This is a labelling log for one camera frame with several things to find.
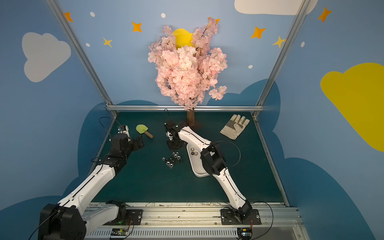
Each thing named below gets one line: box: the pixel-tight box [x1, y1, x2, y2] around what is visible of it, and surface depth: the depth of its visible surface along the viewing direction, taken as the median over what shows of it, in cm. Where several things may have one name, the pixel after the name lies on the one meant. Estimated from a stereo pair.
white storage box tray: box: [186, 143, 211, 178], surface depth 96 cm
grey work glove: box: [220, 114, 250, 140], surface depth 117 cm
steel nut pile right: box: [174, 153, 184, 164], surface depth 97 cm
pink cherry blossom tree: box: [148, 18, 228, 127], surface depth 72 cm
